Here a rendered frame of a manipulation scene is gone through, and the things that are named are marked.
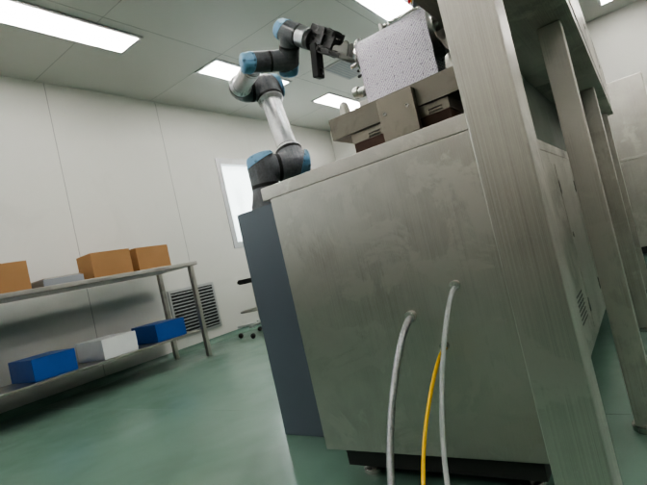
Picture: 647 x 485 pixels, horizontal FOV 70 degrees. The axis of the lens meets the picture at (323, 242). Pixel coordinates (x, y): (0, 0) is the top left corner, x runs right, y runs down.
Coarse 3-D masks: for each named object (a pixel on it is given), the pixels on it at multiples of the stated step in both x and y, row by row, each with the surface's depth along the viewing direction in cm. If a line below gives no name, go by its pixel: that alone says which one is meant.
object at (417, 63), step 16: (416, 48) 135; (432, 48) 132; (384, 64) 141; (400, 64) 138; (416, 64) 135; (432, 64) 133; (368, 80) 145; (384, 80) 142; (400, 80) 139; (416, 80) 136; (368, 96) 145
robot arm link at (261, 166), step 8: (264, 152) 185; (272, 152) 190; (248, 160) 186; (256, 160) 184; (264, 160) 184; (272, 160) 186; (280, 160) 187; (248, 168) 187; (256, 168) 184; (264, 168) 184; (272, 168) 185; (280, 168) 187; (256, 176) 184; (264, 176) 184; (272, 176) 186; (280, 176) 188; (256, 184) 185
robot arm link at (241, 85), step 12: (240, 60) 166; (252, 60) 164; (264, 60) 165; (240, 72) 178; (252, 72) 167; (264, 72) 170; (240, 84) 185; (252, 84) 185; (240, 96) 197; (252, 96) 203
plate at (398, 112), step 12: (396, 96) 117; (408, 96) 115; (384, 108) 119; (396, 108) 117; (408, 108) 115; (384, 120) 119; (396, 120) 117; (408, 120) 116; (420, 120) 115; (384, 132) 120; (396, 132) 118; (408, 132) 116
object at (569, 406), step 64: (448, 0) 53; (512, 64) 52; (512, 128) 51; (576, 128) 125; (512, 192) 52; (512, 256) 52; (640, 256) 285; (576, 320) 51; (640, 320) 210; (576, 384) 50; (640, 384) 123; (576, 448) 50
